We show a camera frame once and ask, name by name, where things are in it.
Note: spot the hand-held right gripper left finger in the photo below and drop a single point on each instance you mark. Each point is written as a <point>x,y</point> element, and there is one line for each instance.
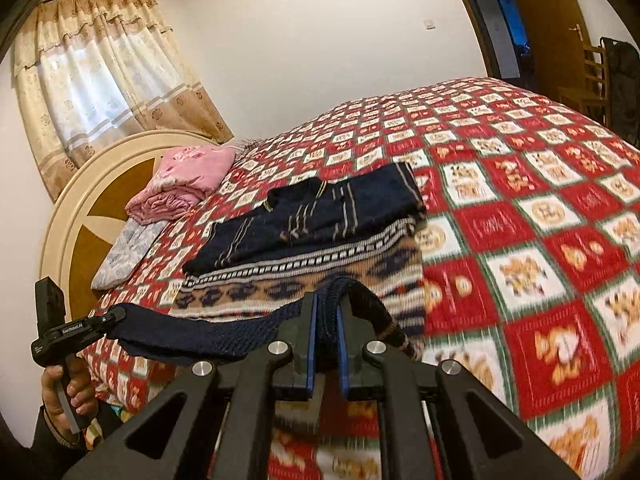
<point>311,345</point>

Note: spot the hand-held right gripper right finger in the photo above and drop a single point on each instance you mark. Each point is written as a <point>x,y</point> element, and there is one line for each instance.
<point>343,355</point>

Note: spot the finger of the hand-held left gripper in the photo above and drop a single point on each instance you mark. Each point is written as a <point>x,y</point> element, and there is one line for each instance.
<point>111,319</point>

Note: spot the navy patterned knit sweater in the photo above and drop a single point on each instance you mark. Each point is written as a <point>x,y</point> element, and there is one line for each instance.
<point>320,210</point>

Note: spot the person's left forearm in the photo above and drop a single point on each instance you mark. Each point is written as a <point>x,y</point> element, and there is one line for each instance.
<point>55,455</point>

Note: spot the person's left hand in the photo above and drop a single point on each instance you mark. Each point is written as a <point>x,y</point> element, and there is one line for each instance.
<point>50,395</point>

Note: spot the grey floral pillow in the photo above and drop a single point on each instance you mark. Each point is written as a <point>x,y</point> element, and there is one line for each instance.
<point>127,250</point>

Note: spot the cream and brown headboard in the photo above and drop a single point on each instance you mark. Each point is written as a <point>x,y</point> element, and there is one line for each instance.
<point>70,220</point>

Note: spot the pink folded quilt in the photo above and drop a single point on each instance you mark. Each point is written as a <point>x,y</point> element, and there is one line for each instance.
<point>185,175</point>

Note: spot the red checked printed bedspread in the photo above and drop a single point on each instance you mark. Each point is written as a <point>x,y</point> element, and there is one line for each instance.
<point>525,240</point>

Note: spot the beige and white curtain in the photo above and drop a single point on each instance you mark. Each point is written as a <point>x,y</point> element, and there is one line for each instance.
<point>100,80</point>

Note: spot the wooden chair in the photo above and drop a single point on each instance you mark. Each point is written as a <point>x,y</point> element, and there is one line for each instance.
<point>582,95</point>

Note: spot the brown wooden door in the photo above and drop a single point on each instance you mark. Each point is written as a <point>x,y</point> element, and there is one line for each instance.
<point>555,35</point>

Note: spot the black bag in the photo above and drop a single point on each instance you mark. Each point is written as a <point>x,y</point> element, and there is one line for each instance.
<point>622,90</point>

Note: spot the dark wooden door frame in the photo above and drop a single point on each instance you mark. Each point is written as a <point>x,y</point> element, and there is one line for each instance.
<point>475,10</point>

